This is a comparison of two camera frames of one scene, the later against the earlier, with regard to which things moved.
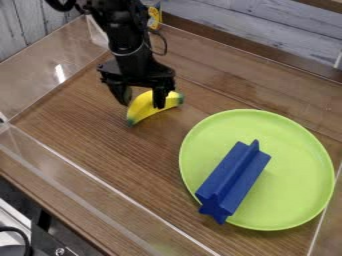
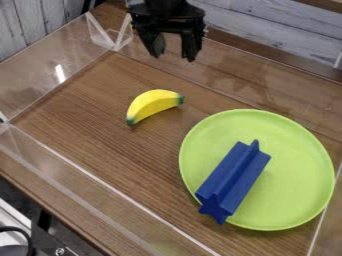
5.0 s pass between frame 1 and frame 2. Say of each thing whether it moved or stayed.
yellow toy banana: stayed
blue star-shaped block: stayed
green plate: stayed
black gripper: moved
